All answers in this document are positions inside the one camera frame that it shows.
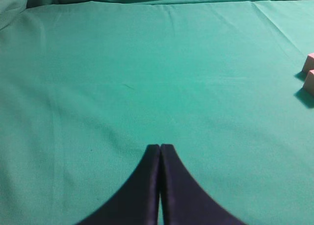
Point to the green cloth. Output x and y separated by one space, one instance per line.
86 85

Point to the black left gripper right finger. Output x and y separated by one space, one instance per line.
184 202

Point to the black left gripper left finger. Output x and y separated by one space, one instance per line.
137 201

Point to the placed pink cube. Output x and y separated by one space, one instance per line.
308 85
309 63

